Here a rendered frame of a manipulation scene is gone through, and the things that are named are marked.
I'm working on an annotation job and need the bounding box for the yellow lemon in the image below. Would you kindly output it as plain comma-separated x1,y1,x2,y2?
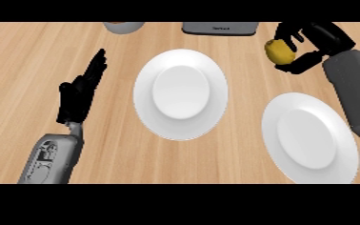
262,38,296,66

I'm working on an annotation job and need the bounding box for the white round plate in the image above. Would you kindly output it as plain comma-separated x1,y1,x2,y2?
259,92,360,185
132,48,230,142

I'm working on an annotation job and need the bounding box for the grey round bowl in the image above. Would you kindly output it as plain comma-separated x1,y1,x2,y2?
103,22,146,35

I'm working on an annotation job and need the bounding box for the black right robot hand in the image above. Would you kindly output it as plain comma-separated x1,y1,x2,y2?
272,22,357,75

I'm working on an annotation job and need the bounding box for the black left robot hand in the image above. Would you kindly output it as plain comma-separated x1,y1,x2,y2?
54,48,109,126

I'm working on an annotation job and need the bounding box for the grey flat appliance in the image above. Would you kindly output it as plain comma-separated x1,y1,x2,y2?
180,22,259,37

